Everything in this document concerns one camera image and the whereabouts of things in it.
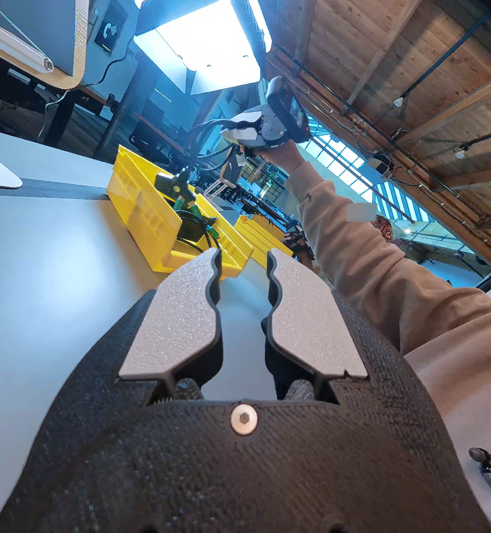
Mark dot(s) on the bright studio light panel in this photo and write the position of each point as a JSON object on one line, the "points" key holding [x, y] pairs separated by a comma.
{"points": [[203, 41]]}

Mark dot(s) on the black wall screen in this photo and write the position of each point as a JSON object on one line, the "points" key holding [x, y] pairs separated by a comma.
{"points": [[110, 29]]}

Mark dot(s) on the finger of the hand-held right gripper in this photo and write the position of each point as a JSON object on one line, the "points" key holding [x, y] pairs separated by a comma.
{"points": [[249, 117], [241, 136]]}

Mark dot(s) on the black wood-rimmed panel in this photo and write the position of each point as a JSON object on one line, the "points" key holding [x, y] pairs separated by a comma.
{"points": [[41, 25]]}

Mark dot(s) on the wooden chair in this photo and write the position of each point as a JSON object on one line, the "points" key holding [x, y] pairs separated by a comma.
{"points": [[231, 175]]}

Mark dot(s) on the yellow plastic bin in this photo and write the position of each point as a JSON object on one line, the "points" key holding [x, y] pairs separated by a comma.
{"points": [[141, 208], [262, 237]]}

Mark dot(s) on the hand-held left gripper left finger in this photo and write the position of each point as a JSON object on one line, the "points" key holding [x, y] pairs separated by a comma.
{"points": [[174, 329]]}

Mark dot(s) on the person's right hand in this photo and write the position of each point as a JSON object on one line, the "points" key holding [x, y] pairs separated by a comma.
{"points": [[287, 158]]}

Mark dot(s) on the white ceiling camera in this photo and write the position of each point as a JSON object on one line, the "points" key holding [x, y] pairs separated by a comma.
{"points": [[382, 164]]}

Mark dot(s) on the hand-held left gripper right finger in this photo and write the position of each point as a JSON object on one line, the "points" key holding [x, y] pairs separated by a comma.
{"points": [[312, 329]]}

